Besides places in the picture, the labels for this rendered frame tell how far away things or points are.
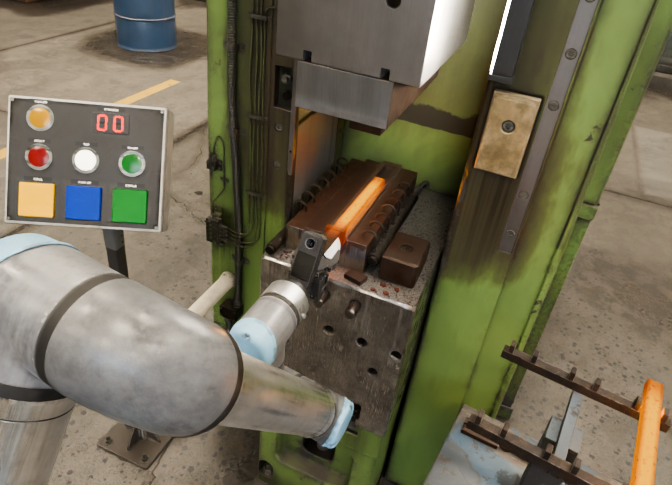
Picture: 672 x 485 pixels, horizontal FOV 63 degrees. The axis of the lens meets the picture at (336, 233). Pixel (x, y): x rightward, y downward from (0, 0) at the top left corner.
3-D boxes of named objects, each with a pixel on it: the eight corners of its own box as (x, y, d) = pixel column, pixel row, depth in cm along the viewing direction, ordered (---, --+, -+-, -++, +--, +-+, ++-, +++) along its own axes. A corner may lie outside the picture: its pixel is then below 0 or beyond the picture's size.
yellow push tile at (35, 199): (52, 218, 122) (54, 184, 121) (17, 215, 121) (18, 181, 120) (56, 217, 124) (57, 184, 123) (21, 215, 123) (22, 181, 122)
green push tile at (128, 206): (145, 224, 123) (147, 190, 123) (111, 221, 123) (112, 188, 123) (147, 223, 125) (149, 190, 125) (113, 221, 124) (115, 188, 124)
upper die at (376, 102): (386, 130, 107) (394, 82, 102) (294, 106, 113) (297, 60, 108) (438, 75, 140) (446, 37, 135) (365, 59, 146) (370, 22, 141)
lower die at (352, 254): (362, 273, 127) (367, 243, 122) (285, 247, 132) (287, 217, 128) (413, 196, 160) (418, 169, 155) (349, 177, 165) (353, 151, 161)
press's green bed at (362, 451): (360, 531, 169) (383, 437, 143) (254, 481, 179) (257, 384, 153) (410, 402, 213) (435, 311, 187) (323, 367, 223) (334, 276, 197)
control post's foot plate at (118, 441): (147, 473, 178) (144, 456, 173) (92, 446, 184) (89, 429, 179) (187, 423, 195) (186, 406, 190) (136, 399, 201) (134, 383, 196)
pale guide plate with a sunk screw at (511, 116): (515, 179, 114) (540, 101, 105) (473, 168, 117) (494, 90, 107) (517, 175, 116) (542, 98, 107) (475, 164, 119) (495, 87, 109)
